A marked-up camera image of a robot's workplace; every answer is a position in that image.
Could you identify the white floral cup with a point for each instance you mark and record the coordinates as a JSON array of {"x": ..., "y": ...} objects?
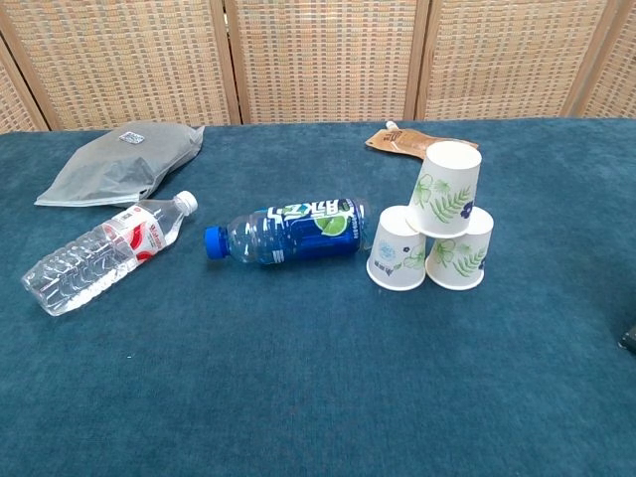
[{"x": 395, "y": 253}]

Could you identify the white paper cup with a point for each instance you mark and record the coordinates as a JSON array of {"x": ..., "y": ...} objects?
[
  {"x": 457, "y": 263},
  {"x": 447, "y": 189}
]

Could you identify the blue plastic drink bottle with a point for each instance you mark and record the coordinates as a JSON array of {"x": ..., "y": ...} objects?
[{"x": 298, "y": 233}]

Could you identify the brown spouted drink pouch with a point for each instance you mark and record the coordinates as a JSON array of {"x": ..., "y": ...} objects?
[{"x": 397, "y": 141}]

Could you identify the blue table cloth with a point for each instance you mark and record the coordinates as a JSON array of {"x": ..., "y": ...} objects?
[{"x": 377, "y": 397}]

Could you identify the woven wooden folding screen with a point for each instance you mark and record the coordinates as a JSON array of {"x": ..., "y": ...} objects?
[{"x": 323, "y": 59}]

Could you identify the grey plastic bag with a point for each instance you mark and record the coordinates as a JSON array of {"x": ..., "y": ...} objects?
[{"x": 114, "y": 169}]

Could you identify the clear water bottle, red label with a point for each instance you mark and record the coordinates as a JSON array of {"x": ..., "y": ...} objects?
[{"x": 99, "y": 253}]

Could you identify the red and black packet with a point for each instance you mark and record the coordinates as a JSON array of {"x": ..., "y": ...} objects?
[{"x": 630, "y": 340}]

